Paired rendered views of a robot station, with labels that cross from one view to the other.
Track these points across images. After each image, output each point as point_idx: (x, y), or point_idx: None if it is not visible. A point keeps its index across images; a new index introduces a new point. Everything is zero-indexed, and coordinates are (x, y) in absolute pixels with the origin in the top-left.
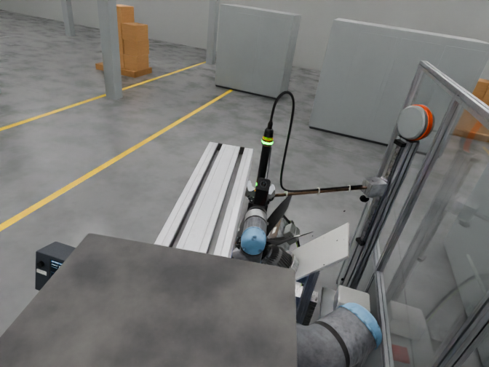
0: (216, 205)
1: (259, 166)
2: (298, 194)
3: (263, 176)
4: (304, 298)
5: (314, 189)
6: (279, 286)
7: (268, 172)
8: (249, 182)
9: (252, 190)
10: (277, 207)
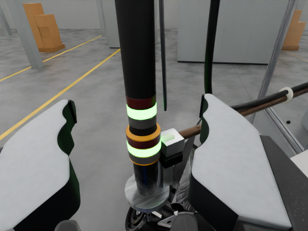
0: None
1: (118, 26)
2: (250, 112)
3: (149, 73)
4: None
5: (281, 93)
6: None
7: (163, 48)
8: (48, 112)
9: (20, 215)
10: (187, 142)
